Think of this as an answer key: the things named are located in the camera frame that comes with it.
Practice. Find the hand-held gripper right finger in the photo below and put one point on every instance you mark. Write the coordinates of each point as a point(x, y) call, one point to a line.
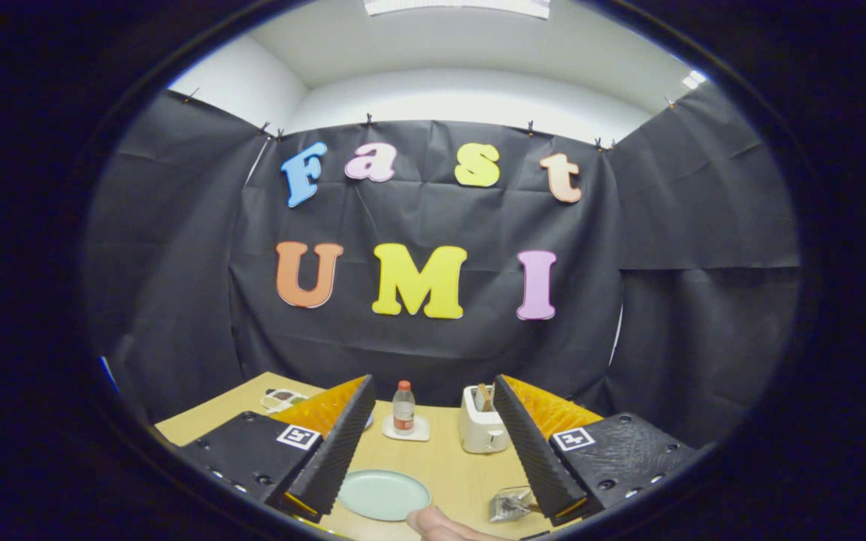
point(527, 443)

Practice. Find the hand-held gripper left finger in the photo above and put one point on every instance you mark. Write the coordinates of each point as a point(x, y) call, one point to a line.
point(343, 443)

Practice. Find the white toaster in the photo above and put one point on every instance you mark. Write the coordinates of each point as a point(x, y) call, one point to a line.
point(478, 436)

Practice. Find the toast slice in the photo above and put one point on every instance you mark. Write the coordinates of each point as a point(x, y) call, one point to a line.
point(483, 397)

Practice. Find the pale green plate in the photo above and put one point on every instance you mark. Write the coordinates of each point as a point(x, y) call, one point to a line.
point(384, 496)

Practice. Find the clear water bottle red cap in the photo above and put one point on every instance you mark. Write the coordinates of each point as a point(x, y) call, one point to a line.
point(404, 409)

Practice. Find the white divided sauce tray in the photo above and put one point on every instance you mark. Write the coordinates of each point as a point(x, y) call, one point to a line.
point(283, 400)

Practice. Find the white square coaster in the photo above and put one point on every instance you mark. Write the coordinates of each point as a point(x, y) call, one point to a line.
point(422, 434)

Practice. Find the ceiling light panel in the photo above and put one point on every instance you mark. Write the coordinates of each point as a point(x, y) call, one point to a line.
point(455, 6)

